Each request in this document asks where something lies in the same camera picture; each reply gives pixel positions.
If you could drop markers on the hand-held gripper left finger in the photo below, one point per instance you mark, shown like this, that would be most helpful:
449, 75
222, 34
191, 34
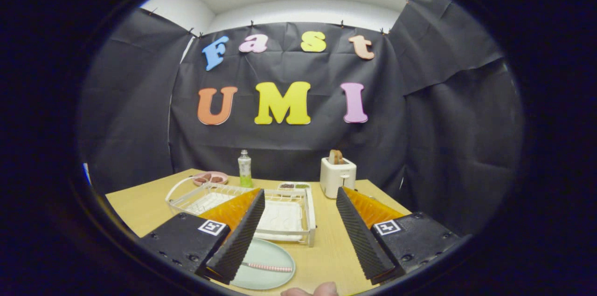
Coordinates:
240, 240

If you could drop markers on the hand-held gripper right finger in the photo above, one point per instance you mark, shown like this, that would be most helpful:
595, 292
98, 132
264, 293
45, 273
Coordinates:
361, 235

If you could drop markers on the light green plate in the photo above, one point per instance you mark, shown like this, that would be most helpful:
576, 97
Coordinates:
270, 251

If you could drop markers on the pink plate with food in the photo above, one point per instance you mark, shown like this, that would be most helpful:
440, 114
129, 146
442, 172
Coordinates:
225, 177

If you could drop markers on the white divided dish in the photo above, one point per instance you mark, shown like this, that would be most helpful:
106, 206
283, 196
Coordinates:
294, 184

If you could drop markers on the white toaster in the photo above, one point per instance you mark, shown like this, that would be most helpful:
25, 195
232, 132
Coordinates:
336, 177

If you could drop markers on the green drink bottle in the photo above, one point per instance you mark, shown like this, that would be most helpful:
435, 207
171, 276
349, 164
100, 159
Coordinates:
245, 170

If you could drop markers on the brown bread slice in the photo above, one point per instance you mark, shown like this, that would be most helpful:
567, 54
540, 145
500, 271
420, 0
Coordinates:
336, 157

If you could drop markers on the black backdrop cloth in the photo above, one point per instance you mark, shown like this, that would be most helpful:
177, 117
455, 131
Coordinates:
443, 147

